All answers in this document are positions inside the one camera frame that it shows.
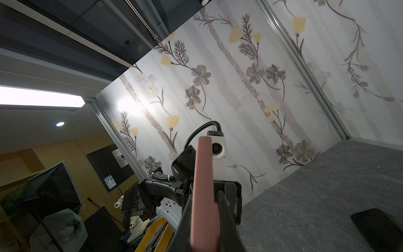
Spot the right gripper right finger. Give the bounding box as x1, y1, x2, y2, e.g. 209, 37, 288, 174
216, 190, 246, 252

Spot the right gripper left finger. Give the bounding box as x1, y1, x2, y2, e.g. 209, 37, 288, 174
166, 194, 193, 252

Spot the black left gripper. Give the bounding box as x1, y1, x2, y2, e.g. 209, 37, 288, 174
185, 179, 242, 225

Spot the black phone with pink edge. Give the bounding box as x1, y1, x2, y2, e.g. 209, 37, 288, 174
190, 136, 220, 252

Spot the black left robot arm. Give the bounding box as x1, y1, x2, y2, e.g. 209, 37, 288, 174
121, 145, 242, 229

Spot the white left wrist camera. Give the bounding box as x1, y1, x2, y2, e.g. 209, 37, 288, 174
207, 130, 227, 182

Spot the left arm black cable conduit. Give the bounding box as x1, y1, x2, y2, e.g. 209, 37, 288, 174
150, 121, 222, 182

